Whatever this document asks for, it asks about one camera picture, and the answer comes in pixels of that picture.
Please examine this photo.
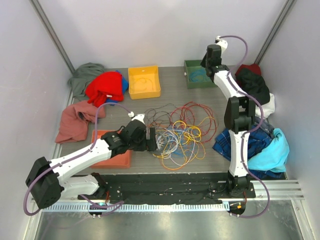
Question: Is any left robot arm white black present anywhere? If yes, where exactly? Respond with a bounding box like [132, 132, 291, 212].
[25, 118, 157, 210]

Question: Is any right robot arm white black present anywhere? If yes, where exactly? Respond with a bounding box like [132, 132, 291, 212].
[200, 40, 256, 198]

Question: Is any green plastic bin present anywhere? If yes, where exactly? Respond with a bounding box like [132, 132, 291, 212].
[184, 60, 217, 89]

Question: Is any orange plastic bin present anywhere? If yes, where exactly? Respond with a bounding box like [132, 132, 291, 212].
[91, 129, 133, 169]

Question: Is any dark red cloth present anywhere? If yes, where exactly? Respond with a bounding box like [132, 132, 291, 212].
[235, 63, 262, 76]

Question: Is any black cloth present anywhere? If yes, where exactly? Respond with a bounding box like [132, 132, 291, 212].
[235, 68, 271, 105]

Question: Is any blue cloth under red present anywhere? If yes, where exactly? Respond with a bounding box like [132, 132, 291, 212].
[105, 70, 129, 103]

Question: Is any yellow plastic bin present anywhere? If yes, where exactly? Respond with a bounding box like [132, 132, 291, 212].
[128, 65, 161, 100]

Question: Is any pink cloth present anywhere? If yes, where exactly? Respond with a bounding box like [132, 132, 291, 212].
[55, 100, 98, 144]

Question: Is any white cloth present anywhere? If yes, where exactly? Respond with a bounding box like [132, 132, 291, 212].
[261, 93, 276, 119]

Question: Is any grey blue cloth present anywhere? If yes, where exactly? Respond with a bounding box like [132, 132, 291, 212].
[254, 116, 275, 138]

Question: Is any blue striped cloth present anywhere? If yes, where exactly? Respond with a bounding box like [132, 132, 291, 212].
[212, 124, 286, 180]

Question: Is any light blue cloth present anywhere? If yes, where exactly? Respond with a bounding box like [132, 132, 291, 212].
[247, 128, 290, 173]

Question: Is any grey coiled cable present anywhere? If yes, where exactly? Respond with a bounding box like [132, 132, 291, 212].
[153, 131, 171, 155]

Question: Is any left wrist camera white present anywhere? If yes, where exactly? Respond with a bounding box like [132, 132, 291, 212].
[128, 111, 145, 124]

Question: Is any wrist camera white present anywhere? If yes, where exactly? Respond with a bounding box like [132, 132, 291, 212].
[215, 35, 228, 54]
[128, 111, 145, 124]

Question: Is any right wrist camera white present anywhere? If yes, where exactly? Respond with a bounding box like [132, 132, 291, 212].
[215, 35, 228, 54]

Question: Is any white cable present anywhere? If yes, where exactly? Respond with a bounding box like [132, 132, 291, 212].
[154, 127, 196, 169]

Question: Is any brown cable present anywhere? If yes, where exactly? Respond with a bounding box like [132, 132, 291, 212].
[144, 102, 181, 128]

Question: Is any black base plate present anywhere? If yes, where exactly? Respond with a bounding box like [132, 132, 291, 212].
[47, 171, 256, 205]

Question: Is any yellow cable in bin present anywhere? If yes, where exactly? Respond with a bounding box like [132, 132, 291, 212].
[131, 77, 157, 93]

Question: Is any red cable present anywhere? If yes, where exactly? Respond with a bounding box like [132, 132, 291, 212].
[169, 100, 218, 145]

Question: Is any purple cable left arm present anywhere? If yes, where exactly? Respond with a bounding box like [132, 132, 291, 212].
[22, 102, 132, 216]

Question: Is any right aluminium corner post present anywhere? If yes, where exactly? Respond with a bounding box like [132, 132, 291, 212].
[254, 0, 297, 65]

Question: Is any aluminium corner post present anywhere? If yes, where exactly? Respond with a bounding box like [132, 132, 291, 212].
[254, 0, 297, 65]
[29, 0, 75, 73]

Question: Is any slotted cable duct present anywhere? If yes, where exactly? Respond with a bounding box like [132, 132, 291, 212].
[43, 201, 230, 213]

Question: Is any left aluminium corner post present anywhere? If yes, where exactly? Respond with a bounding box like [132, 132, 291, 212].
[29, 0, 75, 73]

